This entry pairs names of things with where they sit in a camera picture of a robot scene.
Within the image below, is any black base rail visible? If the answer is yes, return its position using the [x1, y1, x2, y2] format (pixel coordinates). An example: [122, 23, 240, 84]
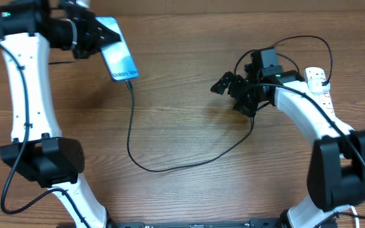
[109, 218, 288, 228]

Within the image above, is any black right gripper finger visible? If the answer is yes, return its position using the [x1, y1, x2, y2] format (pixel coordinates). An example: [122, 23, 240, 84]
[210, 72, 235, 95]
[233, 101, 256, 118]

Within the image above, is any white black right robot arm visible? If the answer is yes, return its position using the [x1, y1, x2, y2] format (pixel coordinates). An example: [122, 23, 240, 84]
[210, 47, 365, 227]

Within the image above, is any black charging cable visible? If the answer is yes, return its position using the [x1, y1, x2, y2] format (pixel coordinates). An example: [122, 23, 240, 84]
[124, 35, 334, 174]

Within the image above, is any blue smartphone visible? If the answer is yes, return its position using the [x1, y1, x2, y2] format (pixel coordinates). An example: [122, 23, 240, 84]
[96, 16, 139, 81]

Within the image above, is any white power strip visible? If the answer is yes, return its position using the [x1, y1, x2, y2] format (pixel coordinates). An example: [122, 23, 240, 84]
[303, 66, 337, 115]

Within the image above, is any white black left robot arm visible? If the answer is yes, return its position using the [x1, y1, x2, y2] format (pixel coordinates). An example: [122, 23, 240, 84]
[0, 1, 120, 227]

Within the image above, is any white charger plug adapter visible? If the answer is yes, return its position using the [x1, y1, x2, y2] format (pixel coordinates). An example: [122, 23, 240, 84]
[307, 77, 331, 94]

